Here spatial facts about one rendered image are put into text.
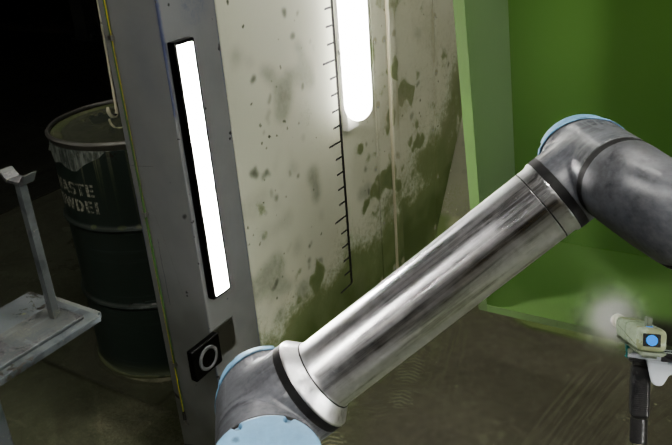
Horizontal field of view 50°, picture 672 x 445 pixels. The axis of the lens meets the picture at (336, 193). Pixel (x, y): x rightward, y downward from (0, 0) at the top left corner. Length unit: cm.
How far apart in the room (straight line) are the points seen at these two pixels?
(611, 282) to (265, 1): 110
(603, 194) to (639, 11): 97
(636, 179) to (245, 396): 60
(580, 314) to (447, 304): 90
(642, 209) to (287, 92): 121
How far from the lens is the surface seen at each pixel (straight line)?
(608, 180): 95
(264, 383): 107
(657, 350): 134
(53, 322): 156
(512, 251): 101
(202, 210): 171
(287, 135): 197
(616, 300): 184
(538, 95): 202
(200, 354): 183
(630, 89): 196
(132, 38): 166
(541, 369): 255
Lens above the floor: 155
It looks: 23 degrees down
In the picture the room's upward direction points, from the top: 4 degrees counter-clockwise
